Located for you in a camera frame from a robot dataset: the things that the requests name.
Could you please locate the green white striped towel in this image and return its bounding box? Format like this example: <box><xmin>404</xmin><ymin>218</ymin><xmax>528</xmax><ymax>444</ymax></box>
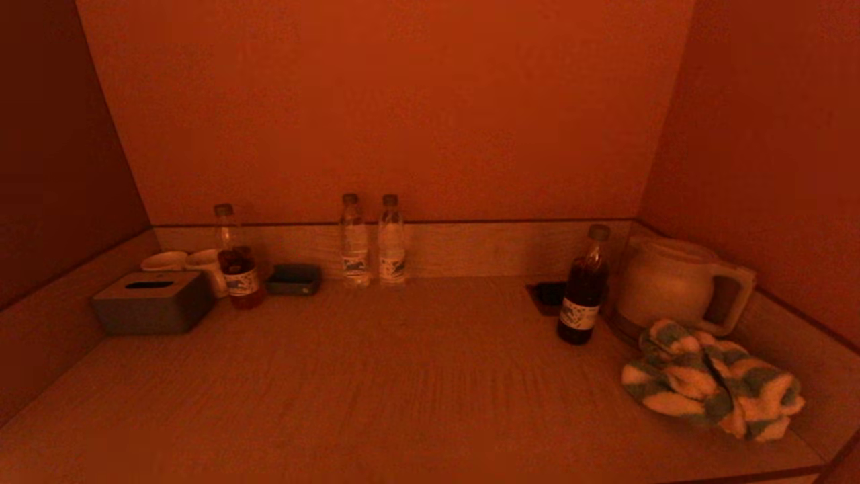
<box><xmin>620</xmin><ymin>319</ymin><xmax>806</xmax><ymax>442</ymax></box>

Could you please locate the clear water bottle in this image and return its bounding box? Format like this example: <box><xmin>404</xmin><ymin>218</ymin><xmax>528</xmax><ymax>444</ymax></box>
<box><xmin>340</xmin><ymin>194</ymin><xmax>371</xmax><ymax>288</ymax></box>
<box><xmin>378</xmin><ymin>194</ymin><xmax>409</xmax><ymax>288</ymax></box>

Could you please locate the small dark coaster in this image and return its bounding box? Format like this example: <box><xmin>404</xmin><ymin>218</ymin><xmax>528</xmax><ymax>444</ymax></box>
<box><xmin>526</xmin><ymin>282</ymin><xmax>568</xmax><ymax>317</ymax></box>

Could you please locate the small teal tray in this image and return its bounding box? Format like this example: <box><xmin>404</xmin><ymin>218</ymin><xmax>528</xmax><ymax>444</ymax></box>
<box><xmin>266</xmin><ymin>264</ymin><xmax>323</xmax><ymax>296</ymax></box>

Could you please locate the full tea bottle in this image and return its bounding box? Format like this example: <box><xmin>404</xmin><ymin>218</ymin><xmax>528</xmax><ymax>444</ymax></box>
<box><xmin>556</xmin><ymin>224</ymin><xmax>612</xmax><ymax>346</ymax></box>

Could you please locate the half-full tea bottle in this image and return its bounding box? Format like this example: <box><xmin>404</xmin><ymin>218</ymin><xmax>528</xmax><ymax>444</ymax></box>
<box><xmin>214</xmin><ymin>204</ymin><xmax>267</xmax><ymax>310</ymax></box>

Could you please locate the white electric kettle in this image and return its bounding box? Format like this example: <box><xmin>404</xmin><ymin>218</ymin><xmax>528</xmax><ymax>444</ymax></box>
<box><xmin>610</xmin><ymin>235</ymin><xmax>758</xmax><ymax>347</ymax></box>

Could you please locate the white cup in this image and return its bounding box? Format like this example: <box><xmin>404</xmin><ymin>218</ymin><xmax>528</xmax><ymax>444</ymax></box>
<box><xmin>140</xmin><ymin>251</ymin><xmax>189</xmax><ymax>272</ymax></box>

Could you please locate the grey-blue tissue box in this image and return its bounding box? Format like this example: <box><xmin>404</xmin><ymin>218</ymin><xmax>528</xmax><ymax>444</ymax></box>
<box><xmin>91</xmin><ymin>271</ymin><xmax>217</xmax><ymax>335</ymax></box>

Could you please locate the white mug with handle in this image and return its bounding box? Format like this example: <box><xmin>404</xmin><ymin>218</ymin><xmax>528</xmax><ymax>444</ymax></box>
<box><xmin>185</xmin><ymin>249</ymin><xmax>229</xmax><ymax>298</ymax></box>

